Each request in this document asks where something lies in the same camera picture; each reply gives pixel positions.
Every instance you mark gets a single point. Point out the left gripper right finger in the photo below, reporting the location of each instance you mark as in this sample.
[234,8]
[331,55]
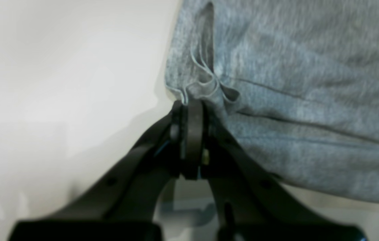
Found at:
[251,204]

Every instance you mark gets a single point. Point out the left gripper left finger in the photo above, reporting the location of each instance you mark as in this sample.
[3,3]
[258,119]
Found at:
[120,206]

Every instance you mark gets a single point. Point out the grey T-shirt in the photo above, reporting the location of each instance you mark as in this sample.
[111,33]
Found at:
[296,82]

